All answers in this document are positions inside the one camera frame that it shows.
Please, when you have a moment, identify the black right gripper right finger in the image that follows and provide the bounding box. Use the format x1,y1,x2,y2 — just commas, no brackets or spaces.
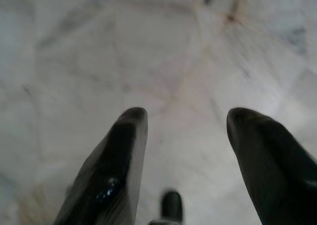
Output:
226,108,317,225

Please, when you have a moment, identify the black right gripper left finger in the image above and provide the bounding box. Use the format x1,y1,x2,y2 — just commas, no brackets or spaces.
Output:
53,107,149,225

